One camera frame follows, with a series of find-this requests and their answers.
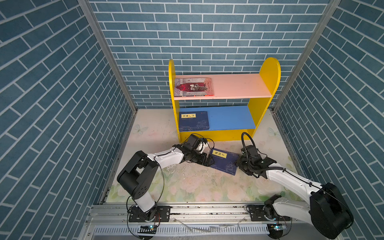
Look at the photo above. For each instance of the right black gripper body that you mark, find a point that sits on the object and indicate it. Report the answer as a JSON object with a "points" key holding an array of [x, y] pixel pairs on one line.
{"points": [[249, 165]]}

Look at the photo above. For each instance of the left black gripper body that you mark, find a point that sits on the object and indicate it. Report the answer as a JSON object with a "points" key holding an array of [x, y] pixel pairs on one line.
{"points": [[197, 157]]}

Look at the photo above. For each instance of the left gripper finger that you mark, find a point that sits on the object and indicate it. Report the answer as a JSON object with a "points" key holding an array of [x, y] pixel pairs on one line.
{"points": [[208, 154], [207, 162]]}

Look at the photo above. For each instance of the navy book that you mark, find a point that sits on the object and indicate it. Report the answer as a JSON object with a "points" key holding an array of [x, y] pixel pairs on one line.
{"points": [[193, 121], [224, 161]]}

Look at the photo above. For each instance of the pink red cover book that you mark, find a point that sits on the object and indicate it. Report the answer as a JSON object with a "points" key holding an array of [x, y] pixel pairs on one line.
{"points": [[193, 87]]}

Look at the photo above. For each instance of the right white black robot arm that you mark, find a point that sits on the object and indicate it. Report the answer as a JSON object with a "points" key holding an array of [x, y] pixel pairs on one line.
{"points": [[320, 205]]}

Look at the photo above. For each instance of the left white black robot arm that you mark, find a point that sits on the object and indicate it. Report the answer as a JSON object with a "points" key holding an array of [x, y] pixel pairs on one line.
{"points": [[137, 175]]}

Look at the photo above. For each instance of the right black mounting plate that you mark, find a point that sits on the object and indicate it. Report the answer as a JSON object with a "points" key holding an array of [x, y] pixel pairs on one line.
{"points": [[257, 214]]}

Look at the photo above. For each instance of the black mounting plate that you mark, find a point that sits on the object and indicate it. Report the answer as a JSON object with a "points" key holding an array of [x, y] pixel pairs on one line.
{"points": [[157, 213], [257, 214]]}

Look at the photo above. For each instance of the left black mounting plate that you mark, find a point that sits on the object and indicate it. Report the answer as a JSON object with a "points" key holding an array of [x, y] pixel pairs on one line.
{"points": [[157, 213]]}

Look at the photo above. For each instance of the right green circuit board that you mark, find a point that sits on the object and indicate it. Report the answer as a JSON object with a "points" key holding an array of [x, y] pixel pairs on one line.
{"points": [[276, 231]]}

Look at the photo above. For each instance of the green circuit board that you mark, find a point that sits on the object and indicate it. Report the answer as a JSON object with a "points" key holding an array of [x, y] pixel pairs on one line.
{"points": [[276, 231], [151, 229]]}

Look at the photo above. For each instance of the left green circuit board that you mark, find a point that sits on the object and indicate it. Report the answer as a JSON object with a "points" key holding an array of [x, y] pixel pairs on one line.
{"points": [[151, 229]]}

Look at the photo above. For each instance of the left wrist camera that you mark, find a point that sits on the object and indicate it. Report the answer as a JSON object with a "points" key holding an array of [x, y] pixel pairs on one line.
{"points": [[196, 143]]}

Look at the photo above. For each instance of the white slotted cable duct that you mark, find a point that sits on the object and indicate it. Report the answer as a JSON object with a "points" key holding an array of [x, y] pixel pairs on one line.
{"points": [[181, 230]]}

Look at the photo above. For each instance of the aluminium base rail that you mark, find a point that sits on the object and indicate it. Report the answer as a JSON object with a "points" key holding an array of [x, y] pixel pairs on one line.
{"points": [[181, 214]]}

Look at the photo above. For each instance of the right aluminium corner post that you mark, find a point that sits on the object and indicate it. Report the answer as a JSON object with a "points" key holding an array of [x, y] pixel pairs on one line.
{"points": [[318, 30]]}

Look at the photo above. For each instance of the aluminium corner post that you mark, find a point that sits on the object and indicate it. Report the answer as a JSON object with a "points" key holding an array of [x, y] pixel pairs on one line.
{"points": [[93, 22], [318, 30]]}

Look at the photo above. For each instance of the left aluminium corner post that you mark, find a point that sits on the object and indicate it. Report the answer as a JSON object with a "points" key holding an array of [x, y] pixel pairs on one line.
{"points": [[93, 22]]}

